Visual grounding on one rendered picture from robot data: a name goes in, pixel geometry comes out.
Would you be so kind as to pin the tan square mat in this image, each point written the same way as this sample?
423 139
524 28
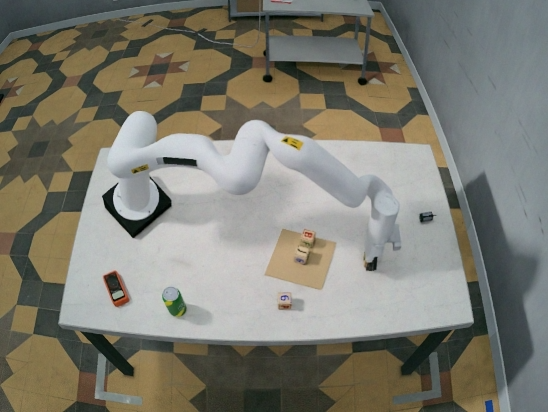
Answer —
283 267

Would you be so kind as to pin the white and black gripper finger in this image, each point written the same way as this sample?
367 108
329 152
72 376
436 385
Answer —
372 266

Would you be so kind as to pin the green soda can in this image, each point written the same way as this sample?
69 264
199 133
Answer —
174 302

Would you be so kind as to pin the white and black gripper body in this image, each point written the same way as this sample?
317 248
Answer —
373 250

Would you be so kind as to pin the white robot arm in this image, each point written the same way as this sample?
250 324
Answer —
239 172

